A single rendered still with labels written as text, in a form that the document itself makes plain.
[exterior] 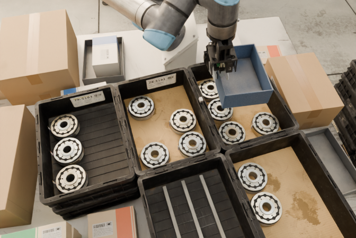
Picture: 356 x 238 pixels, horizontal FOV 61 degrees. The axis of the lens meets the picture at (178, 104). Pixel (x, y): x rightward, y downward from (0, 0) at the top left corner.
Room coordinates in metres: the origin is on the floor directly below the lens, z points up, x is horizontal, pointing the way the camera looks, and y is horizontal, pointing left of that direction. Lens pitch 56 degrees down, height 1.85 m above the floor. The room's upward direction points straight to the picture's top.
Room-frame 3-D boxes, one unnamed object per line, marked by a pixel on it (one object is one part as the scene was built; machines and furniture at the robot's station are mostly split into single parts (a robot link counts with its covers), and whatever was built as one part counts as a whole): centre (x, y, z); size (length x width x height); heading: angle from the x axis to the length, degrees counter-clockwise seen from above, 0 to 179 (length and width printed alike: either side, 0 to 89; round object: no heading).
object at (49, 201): (0.49, 0.34, 0.92); 0.40 x 0.30 x 0.02; 17
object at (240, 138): (0.55, -0.20, 0.86); 0.10 x 0.10 x 0.01
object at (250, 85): (0.63, -0.20, 1.10); 0.20 x 0.15 x 0.07; 8
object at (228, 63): (0.59, -0.12, 1.26); 0.09 x 0.08 x 0.12; 7
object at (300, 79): (0.80, -0.54, 0.78); 0.30 x 0.22 x 0.16; 9
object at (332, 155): (0.48, -0.58, 0.73); 0.27 x 0.20 x 0.05; 16
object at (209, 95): (0.76, -0.14, 0.86); 0.10 x 0.10 x 0.01
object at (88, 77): (1.04, 0.37, 0.73); 0.27 x 0.20 x 0.05; 7
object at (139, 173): (0.58, 0.05, 0.92); 0.40 x 0.30 x 0.02; 17
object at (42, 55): (0.99, 0.65, 0.80); 0.40 x 0.30 x 0.20; 13
